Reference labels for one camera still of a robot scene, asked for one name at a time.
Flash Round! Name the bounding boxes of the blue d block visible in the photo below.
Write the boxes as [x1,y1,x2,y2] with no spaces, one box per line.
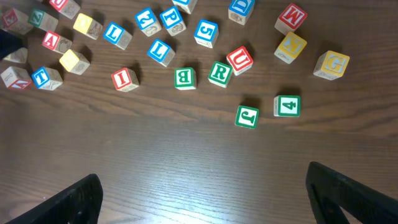
[228,0,255,26]
[172,0,198,14]

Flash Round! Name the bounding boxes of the red E block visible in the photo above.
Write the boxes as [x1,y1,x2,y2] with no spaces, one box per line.
[1,8,34,35]

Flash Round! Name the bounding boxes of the blue 2 block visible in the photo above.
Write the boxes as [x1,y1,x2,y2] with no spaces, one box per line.
[135,7,162,37]

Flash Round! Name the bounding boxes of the blue l block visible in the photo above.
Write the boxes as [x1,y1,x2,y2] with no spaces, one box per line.
[147,39,175,67]
[103,22,132,50]

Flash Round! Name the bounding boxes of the wooden block red side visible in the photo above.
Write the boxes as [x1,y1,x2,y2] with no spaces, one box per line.
[1,66,32,90]

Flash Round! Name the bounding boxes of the blue 5 block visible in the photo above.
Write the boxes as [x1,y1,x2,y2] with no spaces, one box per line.
[194,19,219,49]

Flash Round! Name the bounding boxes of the blue L block left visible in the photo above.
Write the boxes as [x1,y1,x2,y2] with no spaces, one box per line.
[103,22,132,50]

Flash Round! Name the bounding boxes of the yellow C block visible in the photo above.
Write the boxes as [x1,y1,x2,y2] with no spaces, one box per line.
[3,47,28,63]

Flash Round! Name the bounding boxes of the yellow G block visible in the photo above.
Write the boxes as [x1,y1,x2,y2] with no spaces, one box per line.
[313,50,350,80]

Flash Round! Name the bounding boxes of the red U block right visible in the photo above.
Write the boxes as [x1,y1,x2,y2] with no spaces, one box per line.
[226,46,254,76]

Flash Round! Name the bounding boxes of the red M block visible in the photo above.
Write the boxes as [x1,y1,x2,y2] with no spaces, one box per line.
[274,3,308,35]

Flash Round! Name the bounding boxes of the blue D block right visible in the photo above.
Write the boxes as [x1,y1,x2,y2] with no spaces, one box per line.
[228,0,255,26]

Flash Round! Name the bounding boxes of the red A block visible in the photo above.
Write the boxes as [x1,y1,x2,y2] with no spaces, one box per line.
[42,30,73,54]

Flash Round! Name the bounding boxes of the green J block bottom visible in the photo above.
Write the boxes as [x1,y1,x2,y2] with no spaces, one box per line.
[235,105,259,129]

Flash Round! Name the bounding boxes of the yellow S block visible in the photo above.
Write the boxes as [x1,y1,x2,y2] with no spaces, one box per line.
[59,49,90,75]

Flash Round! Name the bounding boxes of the red I block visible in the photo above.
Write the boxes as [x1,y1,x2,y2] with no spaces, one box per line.
[111,68,139,92]

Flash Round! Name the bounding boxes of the green B block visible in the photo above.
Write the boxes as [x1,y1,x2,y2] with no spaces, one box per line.
[174,67,197,90]

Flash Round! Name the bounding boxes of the blue P block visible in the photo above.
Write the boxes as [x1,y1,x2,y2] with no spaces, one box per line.
[160,6,187,36]

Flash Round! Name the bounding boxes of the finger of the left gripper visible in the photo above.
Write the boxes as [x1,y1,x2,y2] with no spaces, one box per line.
[0,29,24,60]

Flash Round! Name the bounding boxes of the yellow K block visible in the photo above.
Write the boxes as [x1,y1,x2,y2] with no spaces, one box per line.
[274,32,307,64]

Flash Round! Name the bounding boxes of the yellow O block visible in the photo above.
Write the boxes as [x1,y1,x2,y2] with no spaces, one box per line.
[73,13,103,40]

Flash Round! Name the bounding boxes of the blue L block right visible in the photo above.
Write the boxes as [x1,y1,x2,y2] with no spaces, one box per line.
[147,39,175,67]

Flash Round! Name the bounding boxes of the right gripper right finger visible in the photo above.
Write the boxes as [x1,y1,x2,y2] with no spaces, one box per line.
[305,161,397,224]

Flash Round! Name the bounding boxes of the blue D block left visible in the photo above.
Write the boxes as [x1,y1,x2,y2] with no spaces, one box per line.
[172,0,198,14]

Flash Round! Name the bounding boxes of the green Z block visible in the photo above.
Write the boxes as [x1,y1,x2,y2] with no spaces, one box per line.
[28,9,58,32]

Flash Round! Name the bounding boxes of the green R block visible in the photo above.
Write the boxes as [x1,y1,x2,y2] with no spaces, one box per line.
[208,61,233,88]

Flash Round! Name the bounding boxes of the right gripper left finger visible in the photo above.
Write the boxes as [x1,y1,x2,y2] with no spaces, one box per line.
[7,174,103,224]

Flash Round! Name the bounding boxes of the blue T block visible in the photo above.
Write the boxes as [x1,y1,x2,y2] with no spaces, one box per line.
[32,67,63,91]

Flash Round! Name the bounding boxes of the green 4 block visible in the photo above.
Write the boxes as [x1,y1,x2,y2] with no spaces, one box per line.
[273,95,301,117]

